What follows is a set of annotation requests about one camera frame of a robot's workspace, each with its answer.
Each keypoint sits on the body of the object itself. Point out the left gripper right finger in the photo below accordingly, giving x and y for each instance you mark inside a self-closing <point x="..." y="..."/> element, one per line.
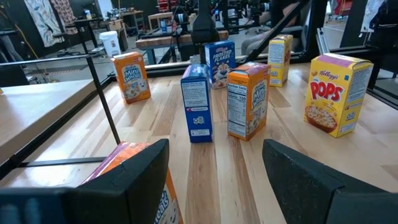
<point x="311" y="193"/>

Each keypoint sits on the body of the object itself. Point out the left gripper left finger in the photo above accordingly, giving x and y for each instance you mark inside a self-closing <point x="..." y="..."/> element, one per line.
<point x="124" y="193"/>

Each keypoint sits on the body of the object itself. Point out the orange Mini Wheats cereal box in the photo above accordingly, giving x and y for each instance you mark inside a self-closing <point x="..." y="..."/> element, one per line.
<point x="248" y="99"/>
<point x="130" y="77"/>
<point x="121" y="154"/>

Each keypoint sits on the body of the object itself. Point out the yellow Corn Pops cereal box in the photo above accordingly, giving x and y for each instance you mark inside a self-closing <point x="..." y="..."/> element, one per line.
<point x="335" y="93"/>
<point x="280" y="59"/>

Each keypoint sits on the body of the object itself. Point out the blue Frosted Flakes cereal box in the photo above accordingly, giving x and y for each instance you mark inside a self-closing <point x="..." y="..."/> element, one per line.
<point x="197" y="102"/>
<point x="220" y="62"/>

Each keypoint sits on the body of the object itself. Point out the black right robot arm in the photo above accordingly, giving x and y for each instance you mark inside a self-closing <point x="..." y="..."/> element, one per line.
<point x="205" y="25"/>

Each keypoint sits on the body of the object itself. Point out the white trash bin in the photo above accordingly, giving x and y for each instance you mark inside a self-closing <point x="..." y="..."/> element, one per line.
<point x="110" y="43"/>

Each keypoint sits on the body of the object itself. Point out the wooden bench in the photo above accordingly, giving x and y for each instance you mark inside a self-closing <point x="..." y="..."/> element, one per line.
<point x="155" y="42"/>

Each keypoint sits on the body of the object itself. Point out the person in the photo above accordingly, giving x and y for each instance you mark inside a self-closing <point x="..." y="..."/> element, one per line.
<point x="253" y="42"/>

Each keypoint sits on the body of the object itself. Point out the black side table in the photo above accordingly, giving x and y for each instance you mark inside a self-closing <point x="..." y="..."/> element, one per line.
<point x="87" y="22"/>

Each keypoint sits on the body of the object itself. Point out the red patterned hanging cloth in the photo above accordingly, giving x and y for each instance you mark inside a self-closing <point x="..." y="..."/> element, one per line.
<point x="65" y="14"/>

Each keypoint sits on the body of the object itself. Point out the pale patterned hanging cloth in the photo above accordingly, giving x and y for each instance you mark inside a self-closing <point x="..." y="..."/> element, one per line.
<point x="43" y="21"/>

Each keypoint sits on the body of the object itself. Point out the wooden shelf with black frame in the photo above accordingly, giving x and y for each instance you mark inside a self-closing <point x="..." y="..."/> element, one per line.
<point x="31" y="109"/>

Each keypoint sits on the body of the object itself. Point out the silver bracket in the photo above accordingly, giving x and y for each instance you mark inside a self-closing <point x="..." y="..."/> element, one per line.
<point x="322" y="42"/>

